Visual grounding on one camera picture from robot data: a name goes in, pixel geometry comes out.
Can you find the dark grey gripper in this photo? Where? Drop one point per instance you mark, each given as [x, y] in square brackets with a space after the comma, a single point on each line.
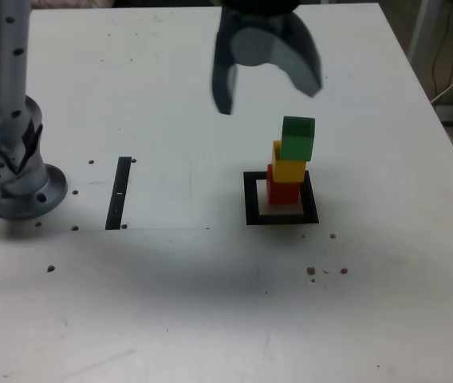
[262, 22]

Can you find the green cube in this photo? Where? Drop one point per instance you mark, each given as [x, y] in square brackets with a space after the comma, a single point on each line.
[298, 139]

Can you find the yellow cube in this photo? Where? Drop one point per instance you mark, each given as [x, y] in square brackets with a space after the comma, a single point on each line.
[288, 171]

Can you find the red cube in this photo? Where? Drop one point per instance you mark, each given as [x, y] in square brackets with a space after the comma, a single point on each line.
[284, 193]

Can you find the black tape square outline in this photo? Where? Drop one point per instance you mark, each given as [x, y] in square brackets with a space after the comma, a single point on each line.
[250, 199]

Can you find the black tape strip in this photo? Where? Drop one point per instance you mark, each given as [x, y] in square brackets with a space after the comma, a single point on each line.
[118, 191]

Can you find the white metal post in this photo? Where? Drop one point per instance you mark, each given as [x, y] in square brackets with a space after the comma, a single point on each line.
[424, 28]

